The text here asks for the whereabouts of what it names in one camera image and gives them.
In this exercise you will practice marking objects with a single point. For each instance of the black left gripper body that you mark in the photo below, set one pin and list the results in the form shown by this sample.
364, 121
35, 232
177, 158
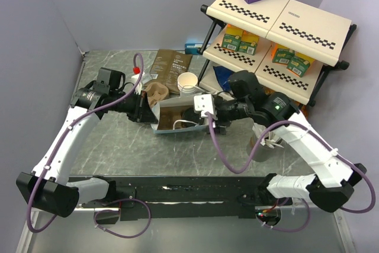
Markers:
129, 105

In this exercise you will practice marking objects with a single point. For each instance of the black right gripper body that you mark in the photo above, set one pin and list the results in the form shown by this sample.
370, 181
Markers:
230, 110

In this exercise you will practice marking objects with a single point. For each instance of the light blue paper bag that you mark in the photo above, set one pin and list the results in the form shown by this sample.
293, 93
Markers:
179, 126

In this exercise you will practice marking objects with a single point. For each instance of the white paper cup stack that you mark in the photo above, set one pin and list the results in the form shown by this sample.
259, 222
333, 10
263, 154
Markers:
187, 83

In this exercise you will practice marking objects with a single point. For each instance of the separated brown cup carrier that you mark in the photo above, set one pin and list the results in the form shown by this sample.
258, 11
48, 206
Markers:
167, 117

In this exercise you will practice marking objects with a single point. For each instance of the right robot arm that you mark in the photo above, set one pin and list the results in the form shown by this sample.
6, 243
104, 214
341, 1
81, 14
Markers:
332, 183

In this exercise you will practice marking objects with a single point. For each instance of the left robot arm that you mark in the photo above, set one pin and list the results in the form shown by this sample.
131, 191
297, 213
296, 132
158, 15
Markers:
47, 186

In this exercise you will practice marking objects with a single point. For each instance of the brown coffee bean bag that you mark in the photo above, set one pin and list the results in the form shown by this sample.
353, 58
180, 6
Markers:
167, 67

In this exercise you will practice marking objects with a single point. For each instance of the brown pulp cup carrier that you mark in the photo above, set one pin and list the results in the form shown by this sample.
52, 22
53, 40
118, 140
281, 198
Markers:
156, 92

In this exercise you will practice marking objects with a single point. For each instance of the blue chip bag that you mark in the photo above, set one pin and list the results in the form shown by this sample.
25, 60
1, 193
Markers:
222, 75

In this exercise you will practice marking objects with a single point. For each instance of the grey cup of stirrers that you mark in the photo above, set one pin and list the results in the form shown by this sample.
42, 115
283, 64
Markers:
269, 145

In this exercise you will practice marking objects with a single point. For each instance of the green juice carton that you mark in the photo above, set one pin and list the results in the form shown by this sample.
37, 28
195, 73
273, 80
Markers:
282, 55
231, 42
298, 66
248, 47

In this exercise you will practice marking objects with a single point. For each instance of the orange snack bag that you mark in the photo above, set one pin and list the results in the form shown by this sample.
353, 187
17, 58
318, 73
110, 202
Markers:
302, 110

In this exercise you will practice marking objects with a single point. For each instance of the cream checkered shelf rack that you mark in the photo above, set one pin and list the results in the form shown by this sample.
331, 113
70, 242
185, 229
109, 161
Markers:
298, 26

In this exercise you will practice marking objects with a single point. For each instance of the blue R&O box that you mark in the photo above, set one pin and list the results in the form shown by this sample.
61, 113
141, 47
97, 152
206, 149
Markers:
192, 48

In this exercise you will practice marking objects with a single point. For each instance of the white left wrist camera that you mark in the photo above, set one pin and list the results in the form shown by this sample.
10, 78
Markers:
139, 79

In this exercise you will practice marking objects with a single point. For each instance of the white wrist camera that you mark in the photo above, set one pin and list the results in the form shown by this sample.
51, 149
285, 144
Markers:
204, 105
139, 79

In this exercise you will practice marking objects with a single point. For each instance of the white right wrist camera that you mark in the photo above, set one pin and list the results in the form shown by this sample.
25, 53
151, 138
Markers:
204, 105

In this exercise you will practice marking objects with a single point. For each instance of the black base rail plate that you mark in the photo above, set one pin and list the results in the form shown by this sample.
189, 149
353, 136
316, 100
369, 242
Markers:
179, 197

